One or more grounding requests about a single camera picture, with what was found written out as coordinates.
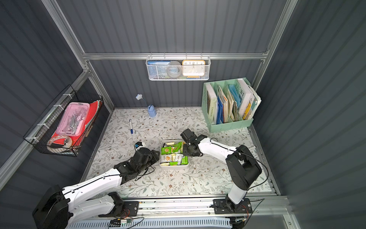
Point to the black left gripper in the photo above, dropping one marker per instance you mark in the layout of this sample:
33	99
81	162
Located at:
153	156

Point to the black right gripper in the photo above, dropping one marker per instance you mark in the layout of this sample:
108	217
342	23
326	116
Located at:
188	147

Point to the green cookie packet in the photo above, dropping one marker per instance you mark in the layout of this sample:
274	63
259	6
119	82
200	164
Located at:
172	148
184	160

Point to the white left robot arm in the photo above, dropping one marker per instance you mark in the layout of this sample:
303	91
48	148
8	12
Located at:
61	207

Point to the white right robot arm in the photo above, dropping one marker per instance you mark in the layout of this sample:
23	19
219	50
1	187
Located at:
244	169

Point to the white storage box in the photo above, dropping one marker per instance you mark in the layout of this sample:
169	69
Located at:
172	161

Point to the blue box in basket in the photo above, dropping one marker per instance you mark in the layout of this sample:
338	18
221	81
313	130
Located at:
157	68

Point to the blue white marker pen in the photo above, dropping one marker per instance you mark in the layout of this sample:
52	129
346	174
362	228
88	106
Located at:
130	125

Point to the blue folder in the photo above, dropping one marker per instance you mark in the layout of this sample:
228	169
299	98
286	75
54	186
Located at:
220	115

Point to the blue spray bottle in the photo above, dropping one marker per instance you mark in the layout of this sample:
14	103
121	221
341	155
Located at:
150	108

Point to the pale green workspace book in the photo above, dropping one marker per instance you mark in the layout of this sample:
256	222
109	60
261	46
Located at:
212	103

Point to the mint green file organizer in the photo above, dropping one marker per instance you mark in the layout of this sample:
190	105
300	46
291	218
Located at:
238	121

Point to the beige paper stack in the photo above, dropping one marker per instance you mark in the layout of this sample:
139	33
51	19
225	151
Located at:
228	103

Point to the yellow illustrated book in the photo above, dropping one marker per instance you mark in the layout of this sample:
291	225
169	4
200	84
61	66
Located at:
248	109

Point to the clear tape dispenser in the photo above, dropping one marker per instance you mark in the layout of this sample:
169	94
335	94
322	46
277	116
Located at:
60	141

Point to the white illustrated book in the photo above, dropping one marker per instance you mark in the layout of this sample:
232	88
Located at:
247	93

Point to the yellow white clock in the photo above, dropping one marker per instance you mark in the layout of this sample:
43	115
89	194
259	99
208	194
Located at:
193	68

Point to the pink plastic tool case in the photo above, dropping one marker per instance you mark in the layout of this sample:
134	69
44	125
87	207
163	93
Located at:
73	119

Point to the grey tape roll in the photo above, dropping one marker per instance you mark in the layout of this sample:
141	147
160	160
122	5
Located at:
174	69

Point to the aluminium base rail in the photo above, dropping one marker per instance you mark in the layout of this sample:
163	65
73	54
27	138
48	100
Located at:
208	206

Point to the white wire wall basket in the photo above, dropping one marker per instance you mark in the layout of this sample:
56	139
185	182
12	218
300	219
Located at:
180	59

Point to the black wire wall basket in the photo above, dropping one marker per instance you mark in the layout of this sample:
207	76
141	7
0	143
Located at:
45	129

